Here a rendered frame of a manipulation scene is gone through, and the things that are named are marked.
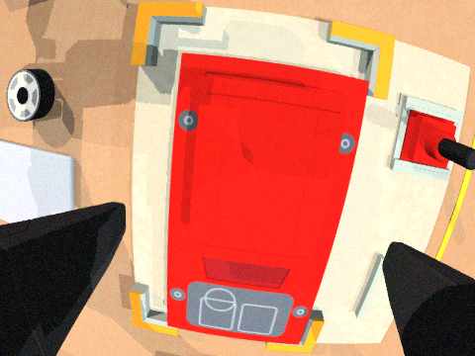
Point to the black toy wheel with white hub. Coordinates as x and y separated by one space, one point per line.
30 94

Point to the yellow rectangular outline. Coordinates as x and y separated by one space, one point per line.
455 214

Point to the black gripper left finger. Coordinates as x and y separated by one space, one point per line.
49 267

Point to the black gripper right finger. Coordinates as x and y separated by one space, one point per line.
432 303

